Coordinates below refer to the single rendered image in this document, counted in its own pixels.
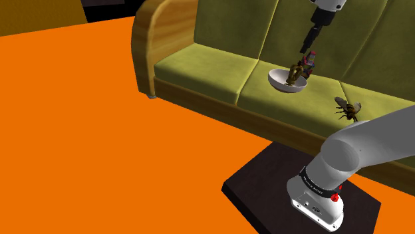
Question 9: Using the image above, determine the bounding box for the colourful toy figure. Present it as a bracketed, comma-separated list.
[300, 51, 317, 80]

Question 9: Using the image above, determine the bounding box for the green sofa with wooden frame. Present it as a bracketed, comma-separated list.
[130, 0, 415, 197]

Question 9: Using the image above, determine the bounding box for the white bowl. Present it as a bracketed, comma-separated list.
[267, 68, 308, 94]

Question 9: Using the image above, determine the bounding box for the brown pretzel-shaped figure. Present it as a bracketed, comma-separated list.
[285, 62, 305, 86]

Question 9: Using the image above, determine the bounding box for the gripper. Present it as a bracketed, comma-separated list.
[299, 7, 335, 55]

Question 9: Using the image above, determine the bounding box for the bee toy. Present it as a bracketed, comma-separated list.
[333, 96, 362, 123]

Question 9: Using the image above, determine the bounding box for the dark robot stand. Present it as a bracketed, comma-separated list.
[221, 141, 382, 234]

